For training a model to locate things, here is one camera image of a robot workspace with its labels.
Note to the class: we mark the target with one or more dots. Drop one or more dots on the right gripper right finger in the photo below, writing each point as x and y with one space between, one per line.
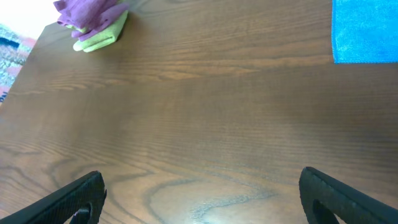
325 200

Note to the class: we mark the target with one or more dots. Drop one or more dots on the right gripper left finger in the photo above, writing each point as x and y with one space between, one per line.
81 201

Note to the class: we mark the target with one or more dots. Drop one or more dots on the purple microfiber cloth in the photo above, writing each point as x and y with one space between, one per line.
79 13

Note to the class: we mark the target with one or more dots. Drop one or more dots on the bottom folded green cloth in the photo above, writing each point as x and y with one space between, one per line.
104 38

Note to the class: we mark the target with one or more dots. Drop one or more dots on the folded green cloth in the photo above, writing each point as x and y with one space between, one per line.
83 30
104 38

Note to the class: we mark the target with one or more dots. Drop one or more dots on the top folded green cloth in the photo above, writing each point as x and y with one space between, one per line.
83 30

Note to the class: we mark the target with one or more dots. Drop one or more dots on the blue microfiber cloth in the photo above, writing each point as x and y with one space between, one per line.
364 31

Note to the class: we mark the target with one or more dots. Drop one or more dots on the folded purple cloth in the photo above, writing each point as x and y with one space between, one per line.
108 13

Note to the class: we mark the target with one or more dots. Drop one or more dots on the patterned floor rug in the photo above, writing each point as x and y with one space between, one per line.
15 50

